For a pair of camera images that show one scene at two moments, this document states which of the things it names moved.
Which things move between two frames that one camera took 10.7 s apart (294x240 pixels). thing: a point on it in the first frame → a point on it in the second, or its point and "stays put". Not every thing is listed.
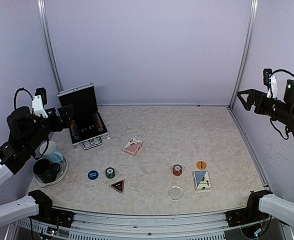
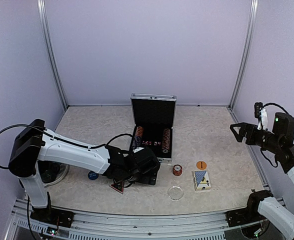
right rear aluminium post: x=250 y=29 stays put
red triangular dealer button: x=118 y=186 stays put
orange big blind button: x=201 y=165 stays put
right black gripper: x=253 y=98 → x=246 y=127
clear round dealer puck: x=175 y=193 stays put
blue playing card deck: x=201 y=180 stays put
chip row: x=98 y=122 → x=166 y=140
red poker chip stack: x=177 y=169 stays put
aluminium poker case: x=88 y=129 → x=153 y=118
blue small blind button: x=93 y=175 stays put
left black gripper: x=58 y=126 → x=146 y=179
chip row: x=74 y=130 → x=138 y=136
